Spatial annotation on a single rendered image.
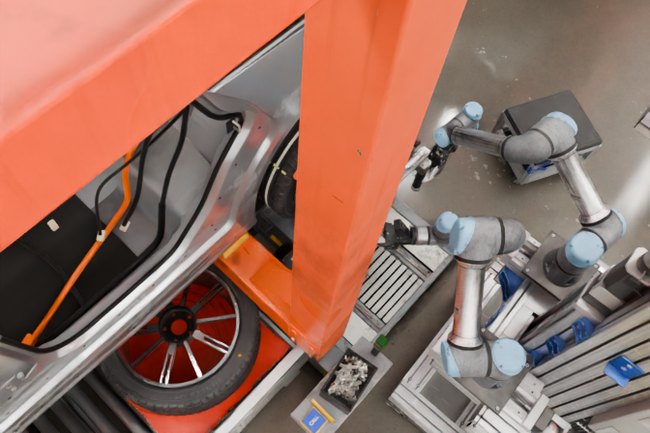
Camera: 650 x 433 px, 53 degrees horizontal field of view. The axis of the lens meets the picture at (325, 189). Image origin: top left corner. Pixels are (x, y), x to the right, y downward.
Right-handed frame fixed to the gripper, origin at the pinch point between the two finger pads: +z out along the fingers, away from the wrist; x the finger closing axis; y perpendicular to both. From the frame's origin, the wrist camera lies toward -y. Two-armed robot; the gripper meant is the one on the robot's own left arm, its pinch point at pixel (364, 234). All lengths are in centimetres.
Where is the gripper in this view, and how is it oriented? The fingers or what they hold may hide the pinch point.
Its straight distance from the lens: 246.7
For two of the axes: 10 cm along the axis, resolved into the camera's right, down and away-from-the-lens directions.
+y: -0.6, 4.4, 9.0
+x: -0.4, -9.0, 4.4
